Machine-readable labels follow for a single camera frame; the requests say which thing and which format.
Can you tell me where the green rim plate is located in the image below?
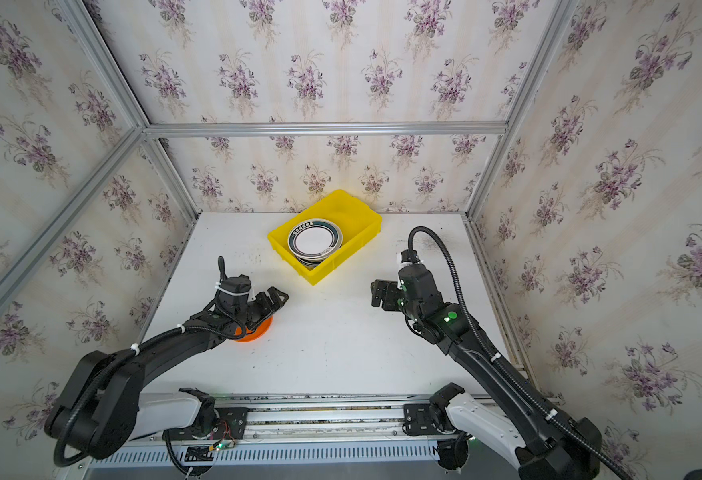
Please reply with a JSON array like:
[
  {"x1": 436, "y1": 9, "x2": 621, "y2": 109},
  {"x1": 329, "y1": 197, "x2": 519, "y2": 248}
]
[{"x1": 287, "y1": 219, "x2": 344, "y2": 262}]

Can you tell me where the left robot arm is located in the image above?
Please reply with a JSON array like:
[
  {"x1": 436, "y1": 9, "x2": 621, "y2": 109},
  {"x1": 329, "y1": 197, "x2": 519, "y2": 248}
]
[{"x1": 44, "y1": 275, "x2": 289, "y2": 467}]

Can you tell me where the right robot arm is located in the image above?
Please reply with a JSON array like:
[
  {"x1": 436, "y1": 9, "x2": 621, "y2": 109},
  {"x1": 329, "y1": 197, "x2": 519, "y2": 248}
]
[{"x1": 370, "y1": 263, "x2": 601, "y2": 479}]

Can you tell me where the yellow plastic bin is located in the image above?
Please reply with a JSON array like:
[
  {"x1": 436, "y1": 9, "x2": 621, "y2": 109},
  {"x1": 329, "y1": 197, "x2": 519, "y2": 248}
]
[{"x1": 267, "y1": 190, "x2": 382, "y2": 285}]

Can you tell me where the orange plate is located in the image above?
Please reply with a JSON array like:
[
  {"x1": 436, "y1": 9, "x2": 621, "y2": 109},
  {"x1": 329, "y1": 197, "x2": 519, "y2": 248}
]
[{"x1": 233, "y1": 316, "x2": 273, "y2": 343}]

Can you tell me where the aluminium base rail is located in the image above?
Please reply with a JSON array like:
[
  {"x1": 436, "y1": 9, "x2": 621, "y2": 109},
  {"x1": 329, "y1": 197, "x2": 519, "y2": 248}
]
[{"x1": 67, "y1": 395, "x2": 522, "y2": 479}]

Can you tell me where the cream plate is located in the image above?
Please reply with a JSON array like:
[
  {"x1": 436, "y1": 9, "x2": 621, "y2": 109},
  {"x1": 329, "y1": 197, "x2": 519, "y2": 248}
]
[{"x1": 296, "y1": 256, "x2": 329, "y2": 270}]

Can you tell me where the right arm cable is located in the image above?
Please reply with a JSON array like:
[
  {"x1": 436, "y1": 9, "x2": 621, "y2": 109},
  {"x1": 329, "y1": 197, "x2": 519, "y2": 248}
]
[{"x1": 407, "y1": 226, "x2": 628, "y2": 480}]

